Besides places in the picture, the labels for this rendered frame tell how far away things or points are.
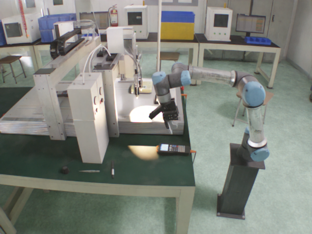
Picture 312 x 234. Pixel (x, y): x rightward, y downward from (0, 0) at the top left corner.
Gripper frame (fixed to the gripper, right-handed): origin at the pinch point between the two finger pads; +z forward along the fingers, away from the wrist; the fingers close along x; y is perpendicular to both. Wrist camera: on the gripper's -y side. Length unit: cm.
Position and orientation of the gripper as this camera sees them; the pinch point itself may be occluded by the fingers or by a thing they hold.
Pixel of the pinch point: (170, 132)
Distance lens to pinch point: 136.6
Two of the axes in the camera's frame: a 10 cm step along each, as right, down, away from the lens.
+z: 2.6, 8.4, 4.8
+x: 1.3, -5.2, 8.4
